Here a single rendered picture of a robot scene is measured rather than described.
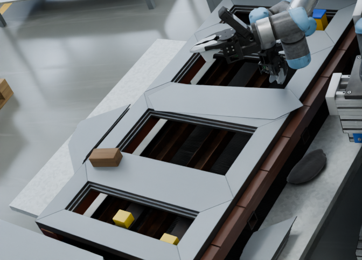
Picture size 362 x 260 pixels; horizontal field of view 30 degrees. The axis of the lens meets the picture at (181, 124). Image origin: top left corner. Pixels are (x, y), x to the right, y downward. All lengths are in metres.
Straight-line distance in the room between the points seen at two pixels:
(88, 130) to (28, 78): 2.33
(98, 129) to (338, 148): 1.08
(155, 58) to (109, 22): 2.17
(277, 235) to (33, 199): 1.12
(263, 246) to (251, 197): 0.17
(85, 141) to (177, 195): 0.71
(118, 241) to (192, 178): 0.36
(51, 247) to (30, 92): 2.76
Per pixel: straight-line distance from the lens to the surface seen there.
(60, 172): 3.05
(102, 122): 3.13
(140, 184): 2.62
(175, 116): 2.87
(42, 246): 2.62
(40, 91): 5.17
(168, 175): 2.60
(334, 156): 2.69
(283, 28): 2.04
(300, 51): 2.09
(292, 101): 2.71
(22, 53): 5.80
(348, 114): 2.50
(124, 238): 2.46
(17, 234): 2.74
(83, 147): 3.04
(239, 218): 2.38
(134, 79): 3.38
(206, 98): 2.87
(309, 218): 2.50
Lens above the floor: 2.55
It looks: 37 degrees down
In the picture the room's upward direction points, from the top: 24 degrees counter-clockwise
